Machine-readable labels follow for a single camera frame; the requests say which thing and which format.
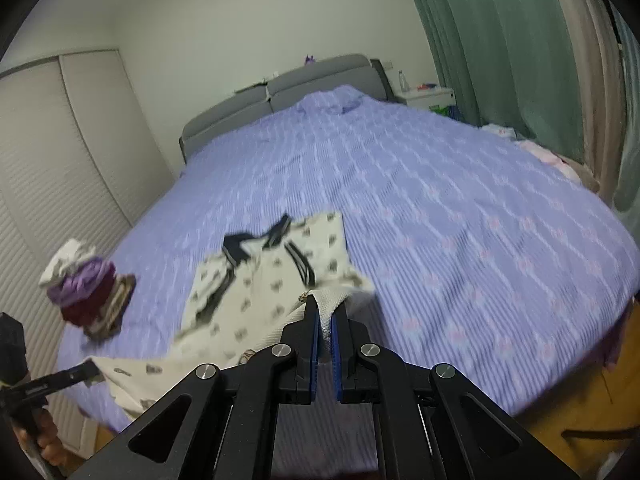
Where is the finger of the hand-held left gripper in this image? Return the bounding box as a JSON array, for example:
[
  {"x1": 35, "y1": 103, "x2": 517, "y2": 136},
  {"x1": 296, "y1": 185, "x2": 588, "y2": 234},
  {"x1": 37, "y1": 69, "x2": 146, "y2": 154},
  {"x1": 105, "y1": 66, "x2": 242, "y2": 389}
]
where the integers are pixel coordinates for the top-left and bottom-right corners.
[{"x1": 0, "y1": 361, "x2": 104, "y2": 406}]

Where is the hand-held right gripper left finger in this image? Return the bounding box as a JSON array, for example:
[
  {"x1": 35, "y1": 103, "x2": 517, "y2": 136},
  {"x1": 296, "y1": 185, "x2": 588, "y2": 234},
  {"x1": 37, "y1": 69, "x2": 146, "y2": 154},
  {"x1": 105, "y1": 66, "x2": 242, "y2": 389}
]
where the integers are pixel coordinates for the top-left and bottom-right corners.
[{"x1": 65, "y1": 296, "x2": 321, "y2": 480}]

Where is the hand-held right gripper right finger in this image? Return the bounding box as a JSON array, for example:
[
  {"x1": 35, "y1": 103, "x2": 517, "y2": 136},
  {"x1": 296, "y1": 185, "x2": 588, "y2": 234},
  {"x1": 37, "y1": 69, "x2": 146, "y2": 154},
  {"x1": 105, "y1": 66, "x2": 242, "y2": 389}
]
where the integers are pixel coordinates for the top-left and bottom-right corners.
[{"x1": 331, "y1": 302, "x2": 581, "y2": 480}]

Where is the cream printed shirt black collar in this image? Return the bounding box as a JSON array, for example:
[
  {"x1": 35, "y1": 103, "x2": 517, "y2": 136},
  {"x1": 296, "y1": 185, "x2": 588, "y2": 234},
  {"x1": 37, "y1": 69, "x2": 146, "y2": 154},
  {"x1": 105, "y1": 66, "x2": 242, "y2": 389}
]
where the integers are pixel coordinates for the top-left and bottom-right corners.
[{"x1": 82, "y1": 211, "x2": 376, "y2": 418}]

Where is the person's left hand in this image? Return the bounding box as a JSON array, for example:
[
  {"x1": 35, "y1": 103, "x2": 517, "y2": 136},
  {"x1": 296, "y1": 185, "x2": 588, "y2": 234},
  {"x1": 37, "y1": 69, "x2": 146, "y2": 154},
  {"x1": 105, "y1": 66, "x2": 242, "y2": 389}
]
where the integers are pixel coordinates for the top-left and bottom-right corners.
[{"x1": 12, "y1": 407, "x2": 67, "y2": 470}]

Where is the maroon folded garment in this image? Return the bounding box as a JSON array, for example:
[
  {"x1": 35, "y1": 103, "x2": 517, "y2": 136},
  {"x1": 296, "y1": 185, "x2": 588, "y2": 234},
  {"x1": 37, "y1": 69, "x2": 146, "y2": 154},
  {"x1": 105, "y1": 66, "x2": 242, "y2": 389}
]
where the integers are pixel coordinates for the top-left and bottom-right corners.
[{"x1": 60, "y1": 280, "x2": 119, "y2": 327}]

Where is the brown patterned folded garment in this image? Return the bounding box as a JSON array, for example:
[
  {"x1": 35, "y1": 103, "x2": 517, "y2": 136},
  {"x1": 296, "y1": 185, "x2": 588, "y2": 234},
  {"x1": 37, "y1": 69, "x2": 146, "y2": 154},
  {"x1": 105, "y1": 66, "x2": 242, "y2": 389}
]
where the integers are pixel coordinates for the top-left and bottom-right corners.
[{"x1": 82, "y1": 273, "x2": 137, "y2": 344}]

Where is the purple folded garment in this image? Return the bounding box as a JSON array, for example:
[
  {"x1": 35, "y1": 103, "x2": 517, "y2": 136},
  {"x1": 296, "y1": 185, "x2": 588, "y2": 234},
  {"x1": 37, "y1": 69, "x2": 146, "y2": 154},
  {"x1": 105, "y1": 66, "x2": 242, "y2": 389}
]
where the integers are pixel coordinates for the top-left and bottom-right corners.
[{"x1": 47, "y1": 258, "x2": 117, "y2": 309}]

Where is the white folded garment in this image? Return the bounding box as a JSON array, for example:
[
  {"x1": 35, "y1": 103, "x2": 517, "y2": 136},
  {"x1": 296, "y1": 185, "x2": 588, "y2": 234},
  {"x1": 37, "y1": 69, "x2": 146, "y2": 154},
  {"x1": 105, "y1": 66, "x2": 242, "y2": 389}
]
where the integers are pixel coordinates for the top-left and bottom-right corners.
[{"x1": 39, "y1": 239, "x2": 99, "y2": 289}]

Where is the purple striped floral bedspread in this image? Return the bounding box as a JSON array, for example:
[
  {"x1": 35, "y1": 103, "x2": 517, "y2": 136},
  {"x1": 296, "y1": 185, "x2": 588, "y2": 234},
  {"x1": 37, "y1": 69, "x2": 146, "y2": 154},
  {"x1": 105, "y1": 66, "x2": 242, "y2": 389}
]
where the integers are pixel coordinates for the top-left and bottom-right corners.
[{"x1": 56, "y1": 85, "x2": 640, "y2": 433}]

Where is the white ribbed wardrobe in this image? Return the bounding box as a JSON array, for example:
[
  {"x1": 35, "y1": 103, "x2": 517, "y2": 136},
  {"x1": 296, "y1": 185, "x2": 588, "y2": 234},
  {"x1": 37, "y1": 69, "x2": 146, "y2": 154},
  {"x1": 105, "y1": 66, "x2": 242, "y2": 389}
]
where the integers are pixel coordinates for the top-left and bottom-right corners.
[{"x1": 0, "y1": 49, "x2": 177, "y2": 461}]

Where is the grey upholstered headboard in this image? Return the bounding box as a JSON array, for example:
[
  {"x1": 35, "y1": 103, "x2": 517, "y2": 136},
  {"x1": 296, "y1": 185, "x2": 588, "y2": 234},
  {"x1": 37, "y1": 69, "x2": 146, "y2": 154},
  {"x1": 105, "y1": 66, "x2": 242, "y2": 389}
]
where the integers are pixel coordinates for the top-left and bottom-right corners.
[{"x1": 179, "y1": 53, "x2": 396, "y2": 166}]

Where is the green bag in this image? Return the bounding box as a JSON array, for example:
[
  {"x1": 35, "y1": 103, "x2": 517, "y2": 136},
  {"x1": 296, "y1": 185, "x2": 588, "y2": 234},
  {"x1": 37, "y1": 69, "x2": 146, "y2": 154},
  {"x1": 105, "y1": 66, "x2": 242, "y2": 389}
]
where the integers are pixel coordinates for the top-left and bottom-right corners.
[{"x1": 428, "y1": 103, "x2": 464, "y2": 122}]

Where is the white nightstand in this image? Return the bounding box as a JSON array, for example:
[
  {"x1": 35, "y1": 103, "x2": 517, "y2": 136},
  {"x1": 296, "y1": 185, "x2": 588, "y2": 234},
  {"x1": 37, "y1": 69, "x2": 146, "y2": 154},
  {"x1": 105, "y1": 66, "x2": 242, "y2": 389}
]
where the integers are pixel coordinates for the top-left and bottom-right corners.
[{"x1": 392, "y1": 85, "x2": 457, "y2": 114}]

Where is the pink crumpled cloth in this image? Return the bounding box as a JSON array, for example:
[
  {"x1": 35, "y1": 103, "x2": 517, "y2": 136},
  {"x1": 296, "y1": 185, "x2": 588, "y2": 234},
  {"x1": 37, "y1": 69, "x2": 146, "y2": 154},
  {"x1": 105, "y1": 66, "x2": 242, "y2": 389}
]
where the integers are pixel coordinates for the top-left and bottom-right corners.
[{"x1": 515, "y1": 140, "x2": 584, "y2": 182}]

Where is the wide green curtain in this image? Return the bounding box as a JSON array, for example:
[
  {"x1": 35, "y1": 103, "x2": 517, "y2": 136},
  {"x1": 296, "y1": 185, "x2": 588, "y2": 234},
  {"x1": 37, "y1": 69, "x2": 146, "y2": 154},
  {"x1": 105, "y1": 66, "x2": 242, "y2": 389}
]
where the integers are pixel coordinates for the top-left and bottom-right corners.
[{"x1": 395, "y1": 0, "x2": 587, "y2": 161}]

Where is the beige curtain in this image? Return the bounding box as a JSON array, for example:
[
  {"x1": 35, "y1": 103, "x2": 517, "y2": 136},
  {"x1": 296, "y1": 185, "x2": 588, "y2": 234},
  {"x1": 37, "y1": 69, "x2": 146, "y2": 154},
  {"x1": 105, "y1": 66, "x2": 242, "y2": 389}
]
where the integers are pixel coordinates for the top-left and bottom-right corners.
[{"x1": 545, "y1": 0, "x2": 627, "y2": 206}]

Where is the narrow green curtain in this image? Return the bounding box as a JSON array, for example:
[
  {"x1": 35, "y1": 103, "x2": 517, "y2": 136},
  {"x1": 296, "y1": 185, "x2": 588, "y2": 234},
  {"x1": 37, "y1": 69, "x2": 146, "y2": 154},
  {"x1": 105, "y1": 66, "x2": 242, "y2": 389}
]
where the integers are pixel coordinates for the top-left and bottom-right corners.
[{"x1": 610, "y1": 0, "x2": 640, "y2": 213}]

